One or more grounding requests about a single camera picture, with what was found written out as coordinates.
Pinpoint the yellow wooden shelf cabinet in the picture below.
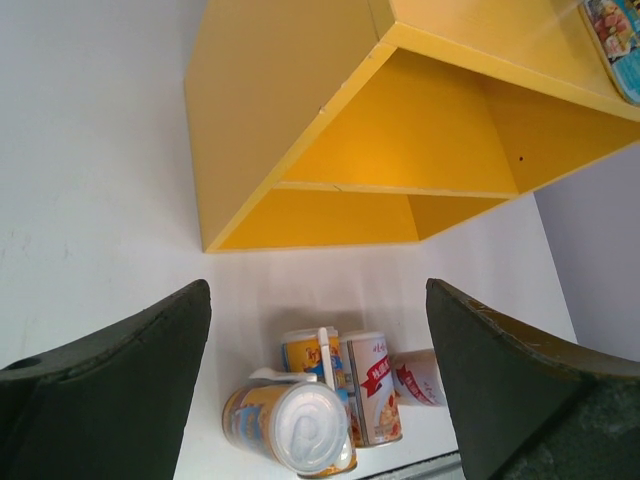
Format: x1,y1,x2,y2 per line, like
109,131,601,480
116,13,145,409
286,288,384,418
185,1,639,253

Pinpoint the orange can with spoon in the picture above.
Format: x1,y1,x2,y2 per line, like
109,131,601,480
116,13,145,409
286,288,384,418
281,326,352,419

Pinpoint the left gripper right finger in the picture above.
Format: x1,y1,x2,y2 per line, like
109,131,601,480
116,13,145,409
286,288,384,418
426,278,639,479

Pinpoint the white lidded yellow can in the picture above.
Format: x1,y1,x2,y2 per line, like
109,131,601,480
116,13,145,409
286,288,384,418
222,378,357,478

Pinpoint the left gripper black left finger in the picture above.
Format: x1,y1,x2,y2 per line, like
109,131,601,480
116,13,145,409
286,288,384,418
1,279,211,479

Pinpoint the white plastic spoon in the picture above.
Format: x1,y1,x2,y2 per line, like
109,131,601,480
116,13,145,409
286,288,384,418
249,326,344,390

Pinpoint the white lidded pink can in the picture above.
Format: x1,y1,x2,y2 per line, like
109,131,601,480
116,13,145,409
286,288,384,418
390,349,447,407

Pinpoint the red white labelled can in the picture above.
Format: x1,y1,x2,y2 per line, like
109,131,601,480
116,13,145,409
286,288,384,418
340,330,402,448

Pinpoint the aluminium mounting rail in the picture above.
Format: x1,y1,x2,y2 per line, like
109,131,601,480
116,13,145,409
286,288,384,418
342,450,465,480

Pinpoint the gold rectangular tin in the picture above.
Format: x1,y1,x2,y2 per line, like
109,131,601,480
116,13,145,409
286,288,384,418
578,0,639,106

